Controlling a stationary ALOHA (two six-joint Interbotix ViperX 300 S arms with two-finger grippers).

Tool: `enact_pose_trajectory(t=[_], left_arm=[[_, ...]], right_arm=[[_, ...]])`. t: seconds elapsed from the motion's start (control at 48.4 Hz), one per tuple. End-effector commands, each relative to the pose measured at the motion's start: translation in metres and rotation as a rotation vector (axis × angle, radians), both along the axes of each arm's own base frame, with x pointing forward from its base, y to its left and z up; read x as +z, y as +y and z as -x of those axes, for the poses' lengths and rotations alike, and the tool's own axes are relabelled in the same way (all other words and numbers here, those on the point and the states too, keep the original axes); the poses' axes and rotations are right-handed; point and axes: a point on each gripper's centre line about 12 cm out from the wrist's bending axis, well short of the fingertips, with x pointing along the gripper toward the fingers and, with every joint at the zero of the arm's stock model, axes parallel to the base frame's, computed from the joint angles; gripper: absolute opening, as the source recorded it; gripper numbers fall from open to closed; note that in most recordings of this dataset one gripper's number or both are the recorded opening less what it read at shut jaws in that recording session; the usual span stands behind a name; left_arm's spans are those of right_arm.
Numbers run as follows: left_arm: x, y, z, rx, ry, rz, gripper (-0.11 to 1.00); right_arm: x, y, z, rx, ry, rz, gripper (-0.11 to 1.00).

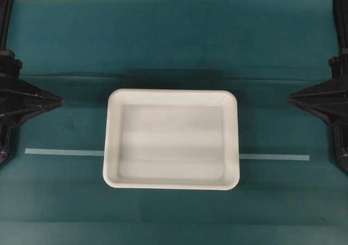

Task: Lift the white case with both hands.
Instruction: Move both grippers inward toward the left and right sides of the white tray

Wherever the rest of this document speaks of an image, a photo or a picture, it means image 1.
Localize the light blue tape strip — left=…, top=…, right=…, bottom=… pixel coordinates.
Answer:
left=24, top=148, right=310, bottom=162

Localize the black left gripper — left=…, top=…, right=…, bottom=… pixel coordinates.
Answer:
left=1, top=50, right=64, bottom=125

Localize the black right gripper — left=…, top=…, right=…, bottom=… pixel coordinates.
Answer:
left=287, top=56, right=347, bottom=127

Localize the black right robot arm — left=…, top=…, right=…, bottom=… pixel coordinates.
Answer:
left=287, top=0, right=347, bottom=127

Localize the white plastic rectangular tray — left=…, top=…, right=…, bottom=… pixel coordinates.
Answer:
left=103, top=89, right=240, bottom=191

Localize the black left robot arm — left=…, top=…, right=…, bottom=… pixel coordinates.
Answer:
left=1, top=0, right=64, bottom=127

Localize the teal green table cloth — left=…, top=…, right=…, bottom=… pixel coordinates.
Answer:
left=1, top=0, right=347, bottom=244

